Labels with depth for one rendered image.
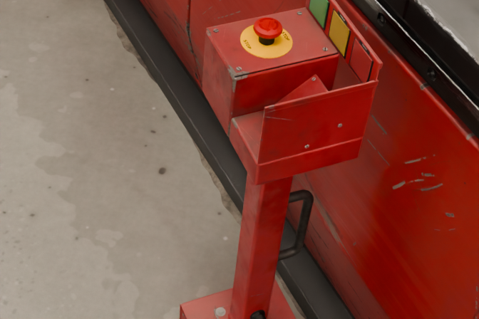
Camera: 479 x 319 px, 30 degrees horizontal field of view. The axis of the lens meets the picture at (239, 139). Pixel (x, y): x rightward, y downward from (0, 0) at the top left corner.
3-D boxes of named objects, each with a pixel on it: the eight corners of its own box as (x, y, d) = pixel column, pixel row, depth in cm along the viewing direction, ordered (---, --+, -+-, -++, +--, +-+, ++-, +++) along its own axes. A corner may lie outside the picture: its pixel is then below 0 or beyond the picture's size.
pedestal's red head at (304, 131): (201, 90, 132) (207, -8, 119) (298, 67, 137) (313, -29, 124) (254, 187, 120) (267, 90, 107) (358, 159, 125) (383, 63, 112)
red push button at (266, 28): (246, 38, 124) (249, 17, 121) (273, 32, 125) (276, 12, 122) (258, 56, 121) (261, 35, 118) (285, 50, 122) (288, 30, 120)
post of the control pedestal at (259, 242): (228, 317, 169) (253, 114, 129) (254, 308, 170) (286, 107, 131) (239, 340, 165) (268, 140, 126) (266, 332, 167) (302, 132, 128)
